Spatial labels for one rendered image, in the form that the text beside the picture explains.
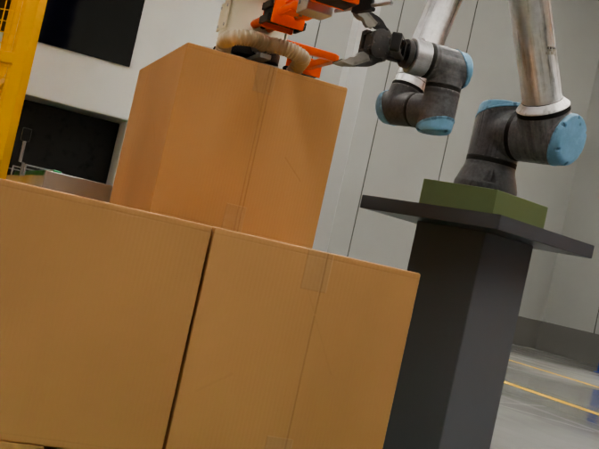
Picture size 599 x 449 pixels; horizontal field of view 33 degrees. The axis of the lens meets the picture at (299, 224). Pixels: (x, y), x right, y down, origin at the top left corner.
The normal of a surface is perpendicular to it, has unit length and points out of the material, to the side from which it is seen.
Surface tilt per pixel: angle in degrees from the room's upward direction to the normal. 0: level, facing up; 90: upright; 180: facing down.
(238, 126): 90
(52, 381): 90
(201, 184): 90
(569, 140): 96
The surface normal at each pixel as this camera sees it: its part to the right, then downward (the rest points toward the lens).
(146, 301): 0.35, 0.04
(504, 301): 0.69, 0.13
